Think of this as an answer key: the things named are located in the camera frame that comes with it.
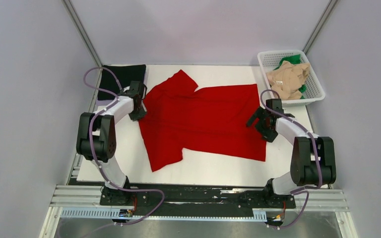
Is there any red t shirt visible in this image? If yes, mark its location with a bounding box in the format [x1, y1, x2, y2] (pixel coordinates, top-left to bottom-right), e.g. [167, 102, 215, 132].
[139, 70, 266, 172]

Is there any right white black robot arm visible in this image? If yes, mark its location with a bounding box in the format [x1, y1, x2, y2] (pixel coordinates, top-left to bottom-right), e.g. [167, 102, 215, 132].
[246, 99, 336, 207]

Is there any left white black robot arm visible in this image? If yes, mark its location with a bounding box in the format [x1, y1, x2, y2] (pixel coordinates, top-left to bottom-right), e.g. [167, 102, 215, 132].
[76, 81, 147, 206]

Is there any folded black t shirt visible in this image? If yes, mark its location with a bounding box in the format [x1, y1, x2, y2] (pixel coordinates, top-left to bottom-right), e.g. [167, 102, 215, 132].
[97, 64, 147, 101]

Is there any folded lavender t shirt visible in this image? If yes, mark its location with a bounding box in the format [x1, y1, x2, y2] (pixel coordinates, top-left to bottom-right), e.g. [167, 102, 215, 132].
[95, 67, 150, 107]

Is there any beige t shirt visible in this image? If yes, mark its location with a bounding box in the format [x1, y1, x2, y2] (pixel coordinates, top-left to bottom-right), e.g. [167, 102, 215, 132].
[265, 60, 312, 101]

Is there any white plastic basket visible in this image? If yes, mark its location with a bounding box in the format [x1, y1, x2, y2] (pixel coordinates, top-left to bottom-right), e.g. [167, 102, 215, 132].
[257, 50, 325, 106]

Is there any green t shirt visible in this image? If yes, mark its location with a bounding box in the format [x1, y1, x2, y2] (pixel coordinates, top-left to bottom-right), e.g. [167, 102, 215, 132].
[273, 54, 308, 99]

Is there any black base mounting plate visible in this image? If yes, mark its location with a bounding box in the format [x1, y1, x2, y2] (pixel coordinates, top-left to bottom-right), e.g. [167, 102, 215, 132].
[118, 183, 296, 217]

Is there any aluminium frame rail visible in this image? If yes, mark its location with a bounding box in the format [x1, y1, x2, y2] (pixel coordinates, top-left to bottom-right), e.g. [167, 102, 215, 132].
[51, 185, 350, 212]

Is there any white slotted cable duct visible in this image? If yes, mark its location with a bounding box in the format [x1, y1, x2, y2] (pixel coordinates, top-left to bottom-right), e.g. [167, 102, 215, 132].
[60, 208, 267, 222]

